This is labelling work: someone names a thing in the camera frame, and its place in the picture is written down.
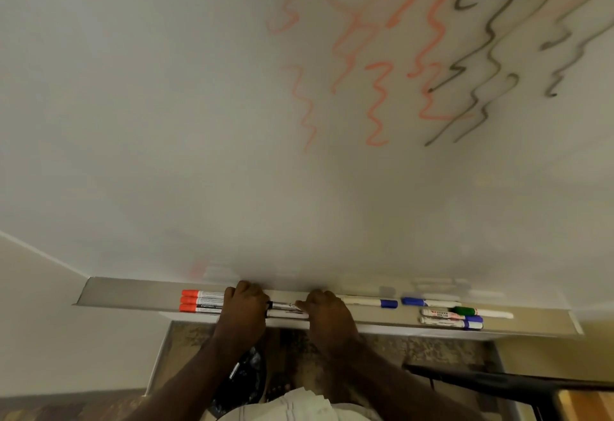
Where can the green whiteboard marker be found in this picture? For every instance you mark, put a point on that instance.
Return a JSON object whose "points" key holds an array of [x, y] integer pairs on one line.
{"points": [[465, 311]]}

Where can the person's white striped shirt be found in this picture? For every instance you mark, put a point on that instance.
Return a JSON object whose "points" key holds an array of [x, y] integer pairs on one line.
{"points": [[297, 408]]}

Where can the black trash bin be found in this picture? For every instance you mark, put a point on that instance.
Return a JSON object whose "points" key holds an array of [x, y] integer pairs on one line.
{"points": [[247, 377]]}

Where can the white whiteboard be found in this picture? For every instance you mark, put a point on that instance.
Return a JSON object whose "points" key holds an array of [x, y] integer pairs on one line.
{"points": [[192, 123]]}

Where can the person's right forearm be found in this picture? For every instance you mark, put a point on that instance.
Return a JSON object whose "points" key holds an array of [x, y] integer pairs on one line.
{"points": [[398, 387]]}

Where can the person's left sandaled foot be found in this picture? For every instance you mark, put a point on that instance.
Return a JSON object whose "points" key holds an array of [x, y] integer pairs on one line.
{"points": [[277, 391]]}

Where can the metal marker tray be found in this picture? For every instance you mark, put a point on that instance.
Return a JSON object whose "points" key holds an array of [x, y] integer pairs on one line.
{"points": [[129, 291]]}

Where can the red whiteboard marker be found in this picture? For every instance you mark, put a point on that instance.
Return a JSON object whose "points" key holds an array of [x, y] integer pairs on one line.
{"points": [[188, 300], [187, 308], [190, 293]]}

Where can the person's left forearm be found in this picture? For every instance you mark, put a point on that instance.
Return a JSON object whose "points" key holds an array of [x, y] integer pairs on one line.
{"points": [[192, 382]]}

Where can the blue whiteboard marker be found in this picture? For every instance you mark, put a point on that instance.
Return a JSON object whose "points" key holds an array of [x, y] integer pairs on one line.
{"points": [[475, 318], [234, 370], [412, 301], [474, 325], [389, 303]]}

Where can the person's right hand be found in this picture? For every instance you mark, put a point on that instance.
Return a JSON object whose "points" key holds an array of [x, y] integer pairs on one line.
{"points": [[331, 320]]}

